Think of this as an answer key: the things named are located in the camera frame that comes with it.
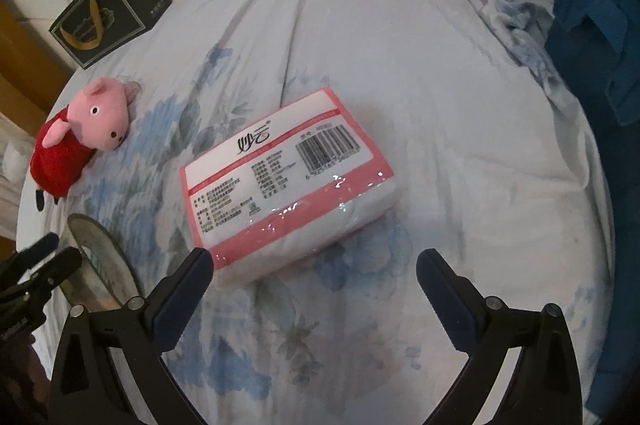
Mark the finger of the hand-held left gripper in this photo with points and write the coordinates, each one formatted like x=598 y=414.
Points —
x=30 y=255
x=55 y=272

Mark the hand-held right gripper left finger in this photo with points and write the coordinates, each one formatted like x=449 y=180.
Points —
x=182 y=300

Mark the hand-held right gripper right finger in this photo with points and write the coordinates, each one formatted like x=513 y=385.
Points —
x=447 y=305

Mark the adhesive tape roll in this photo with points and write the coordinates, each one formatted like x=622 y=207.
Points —
x=100 y=255

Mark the pink white tissue pack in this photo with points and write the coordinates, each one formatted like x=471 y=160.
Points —
x=280 y=185

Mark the blue plastic crate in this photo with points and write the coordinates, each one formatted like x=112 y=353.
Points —
x=590 y=5

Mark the pink pig plush red dress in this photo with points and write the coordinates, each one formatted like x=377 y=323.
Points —
x=100 y=110

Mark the black gift box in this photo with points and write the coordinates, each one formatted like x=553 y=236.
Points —
x=110 y=15

